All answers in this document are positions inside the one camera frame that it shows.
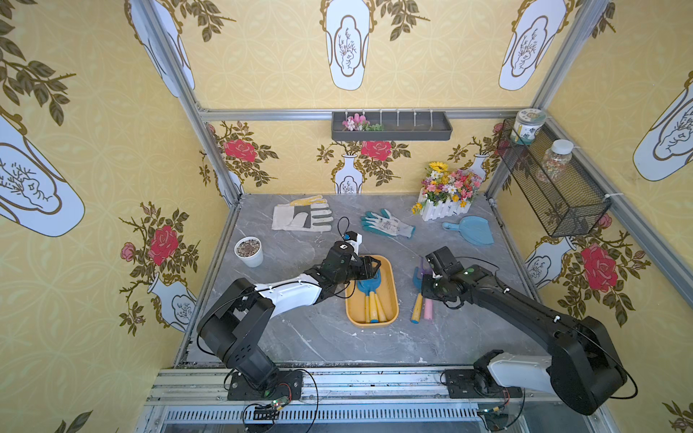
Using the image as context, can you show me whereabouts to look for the blue rake yellow handle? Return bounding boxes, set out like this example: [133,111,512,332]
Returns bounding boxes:
[411,265,423,324]
[357,280,371,323]
[371,292,387,323]

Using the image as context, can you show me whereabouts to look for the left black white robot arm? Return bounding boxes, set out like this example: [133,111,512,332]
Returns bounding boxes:
[197,241,382,390]

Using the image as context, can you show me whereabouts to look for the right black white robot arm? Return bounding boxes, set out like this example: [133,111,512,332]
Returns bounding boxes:
[422,247,629,415]

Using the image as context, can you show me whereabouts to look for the yellow plastic storage box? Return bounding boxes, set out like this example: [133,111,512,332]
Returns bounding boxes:
[345,255,400,328]

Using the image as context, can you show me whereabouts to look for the teal white garden glove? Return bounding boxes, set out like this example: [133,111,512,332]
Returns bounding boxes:
[361,209,415,238]

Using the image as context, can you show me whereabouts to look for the light blue dustpan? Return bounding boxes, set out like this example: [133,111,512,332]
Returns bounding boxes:
[442,216,494,246]

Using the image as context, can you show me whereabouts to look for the white grey leather work glove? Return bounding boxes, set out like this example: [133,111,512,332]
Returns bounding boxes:
[272,195,334,233]

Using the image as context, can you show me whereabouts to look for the white fence flower planter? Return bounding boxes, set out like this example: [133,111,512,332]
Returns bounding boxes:
[411,162,484,221]

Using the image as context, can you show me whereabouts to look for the white cup with pebbles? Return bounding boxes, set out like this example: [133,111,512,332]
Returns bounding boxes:
[234,236,265,268]

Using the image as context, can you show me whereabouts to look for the small pink flowers on shelf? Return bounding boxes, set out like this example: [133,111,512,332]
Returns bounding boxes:
[342,114,384,132]

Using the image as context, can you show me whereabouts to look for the clear jar white lid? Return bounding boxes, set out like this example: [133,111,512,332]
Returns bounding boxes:
[537,139,574,182]

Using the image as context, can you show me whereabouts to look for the jar with green label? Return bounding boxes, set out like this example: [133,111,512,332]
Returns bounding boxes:
[510,108,547,145]

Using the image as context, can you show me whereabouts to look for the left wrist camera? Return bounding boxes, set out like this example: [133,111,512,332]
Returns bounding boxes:
[343,230,363,255]

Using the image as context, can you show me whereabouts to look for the purple rake pink handle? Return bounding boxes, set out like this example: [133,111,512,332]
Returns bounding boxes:
[420,257,434,320]

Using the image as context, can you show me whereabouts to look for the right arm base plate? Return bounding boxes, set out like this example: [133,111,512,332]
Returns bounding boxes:
[440,369,524,400]

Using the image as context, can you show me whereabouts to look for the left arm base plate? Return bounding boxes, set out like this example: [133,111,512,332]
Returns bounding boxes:
[225,370,304,402]

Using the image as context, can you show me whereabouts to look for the grey wall shelf tray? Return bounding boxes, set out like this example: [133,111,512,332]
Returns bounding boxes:
[331,109,453,142]

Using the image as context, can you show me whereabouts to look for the black wire mesh basket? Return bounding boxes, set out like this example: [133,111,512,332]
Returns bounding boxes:
[497,118,612,237]

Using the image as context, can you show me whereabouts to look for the aluminium front rail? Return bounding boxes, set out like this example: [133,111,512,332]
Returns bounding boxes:
[135,364,618,432]

